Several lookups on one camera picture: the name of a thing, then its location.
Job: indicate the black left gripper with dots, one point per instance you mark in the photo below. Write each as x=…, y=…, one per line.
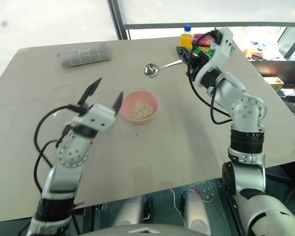
x=80, y=109

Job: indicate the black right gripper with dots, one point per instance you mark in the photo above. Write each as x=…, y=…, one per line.
x=199, y=61

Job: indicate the metal spoon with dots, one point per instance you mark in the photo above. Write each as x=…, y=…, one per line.
x=151, y=70

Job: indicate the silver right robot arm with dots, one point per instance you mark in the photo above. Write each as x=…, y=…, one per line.
x=248, y=110

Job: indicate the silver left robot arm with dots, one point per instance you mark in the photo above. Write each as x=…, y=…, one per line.
x=68, y=152

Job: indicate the oatmeal in pink bowl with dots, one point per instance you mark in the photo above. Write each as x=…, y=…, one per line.
x=141, y=112

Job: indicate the pink bowl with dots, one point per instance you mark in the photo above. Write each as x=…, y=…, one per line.
x=150, y=98

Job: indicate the clear glass mug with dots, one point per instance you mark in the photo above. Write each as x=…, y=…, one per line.
x=61, y=118

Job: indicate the orange juice bottle blue cap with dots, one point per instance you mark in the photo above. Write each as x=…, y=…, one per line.
x=186, y=40

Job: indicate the yellow snack bag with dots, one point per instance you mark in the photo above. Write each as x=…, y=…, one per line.
x=205, y=50

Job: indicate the pink snack bag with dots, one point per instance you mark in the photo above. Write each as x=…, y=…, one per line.
x=206, y=41

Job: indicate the grey checked cloth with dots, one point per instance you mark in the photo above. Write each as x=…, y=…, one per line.
x=83, y=56

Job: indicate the brown cardboard box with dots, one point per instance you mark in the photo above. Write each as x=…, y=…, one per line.
x=274, y=83

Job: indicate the silver left robot leg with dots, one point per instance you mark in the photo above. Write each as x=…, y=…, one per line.
x=129, y=211

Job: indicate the silver robot leg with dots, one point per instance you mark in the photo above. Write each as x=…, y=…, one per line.
x=195, y=209
x=129, y=211

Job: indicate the silver right robot leg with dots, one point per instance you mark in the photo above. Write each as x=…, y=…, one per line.
x=195, y=209

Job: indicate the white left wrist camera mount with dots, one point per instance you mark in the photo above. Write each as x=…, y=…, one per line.
x=98, y=118

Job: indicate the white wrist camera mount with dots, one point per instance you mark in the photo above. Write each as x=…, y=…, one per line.
x=98, y=118
x=221, y=56

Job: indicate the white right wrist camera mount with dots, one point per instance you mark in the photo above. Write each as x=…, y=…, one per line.
x=221, y=56

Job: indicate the dark window frame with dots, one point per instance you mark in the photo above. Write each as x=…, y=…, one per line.
x=119, y=19

